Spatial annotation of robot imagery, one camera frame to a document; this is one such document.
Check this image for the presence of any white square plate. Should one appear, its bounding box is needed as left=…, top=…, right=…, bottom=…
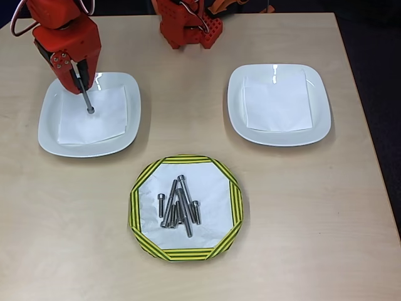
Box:
left=227, top=63, right=332, bottom=147
left=38, top=71, right=142, bottom=159

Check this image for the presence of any black red wrist cable loop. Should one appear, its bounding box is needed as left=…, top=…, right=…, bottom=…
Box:
left=75, top=0, right=95, bottom=16

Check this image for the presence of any white paper napkin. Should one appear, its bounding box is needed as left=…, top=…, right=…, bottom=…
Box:
left=242, top=68, right=314, bottom=132
left=57, top=85, right=130, bottom=147

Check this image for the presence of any crumpled white paper liner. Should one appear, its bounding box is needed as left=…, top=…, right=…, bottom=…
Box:
left=137, top=163, right=232, bottom=251

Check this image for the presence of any white gripper servo cable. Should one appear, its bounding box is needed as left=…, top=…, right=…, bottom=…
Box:
left=10, top=0, right=36, bottom=37

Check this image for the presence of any orange table clamp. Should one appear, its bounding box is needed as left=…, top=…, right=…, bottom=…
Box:
left=208, top=0, right=248, bottom=15

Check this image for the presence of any yellow striped octagonal paper plate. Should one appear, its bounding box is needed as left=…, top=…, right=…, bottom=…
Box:
left=127, top=153, right=244, bottom=263

